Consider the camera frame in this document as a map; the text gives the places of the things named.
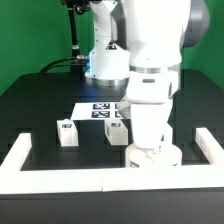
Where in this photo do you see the white round stool seat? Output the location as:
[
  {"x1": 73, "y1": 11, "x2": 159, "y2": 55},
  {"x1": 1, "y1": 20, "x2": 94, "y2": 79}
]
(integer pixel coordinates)
[{"x1": 125, "y1": 143, "x2": 182, "y2": 168}]

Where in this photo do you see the white U-shaped fence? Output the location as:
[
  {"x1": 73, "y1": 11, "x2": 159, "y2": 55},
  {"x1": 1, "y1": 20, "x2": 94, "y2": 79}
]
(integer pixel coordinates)
[{"x1": 0, "y1": 133, "x2": 224, "y2": 194}]

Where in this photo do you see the black cable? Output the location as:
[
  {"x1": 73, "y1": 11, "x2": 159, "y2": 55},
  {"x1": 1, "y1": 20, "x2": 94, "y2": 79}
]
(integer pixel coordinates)
[{"x1": 38, "y1": 55, "x2": 90, "y2": 75}]

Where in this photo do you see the white marker tag sheet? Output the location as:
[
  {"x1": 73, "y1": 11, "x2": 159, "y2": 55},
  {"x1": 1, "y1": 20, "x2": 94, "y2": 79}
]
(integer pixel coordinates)
[{"x1": 71, "y1": 102, "x2": 122, "y2": 120}]

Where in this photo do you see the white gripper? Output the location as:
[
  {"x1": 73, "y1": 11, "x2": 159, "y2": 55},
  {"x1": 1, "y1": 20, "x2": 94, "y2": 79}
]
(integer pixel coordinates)
[{"x1": 119, "y1": 67, "x2": 180, "y2": 155}]

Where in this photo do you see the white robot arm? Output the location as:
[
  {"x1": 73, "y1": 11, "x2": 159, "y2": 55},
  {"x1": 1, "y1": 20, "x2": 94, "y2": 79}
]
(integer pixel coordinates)
[{"x1": 85, "y1": 0, "x2": 210, "y2": 151}]

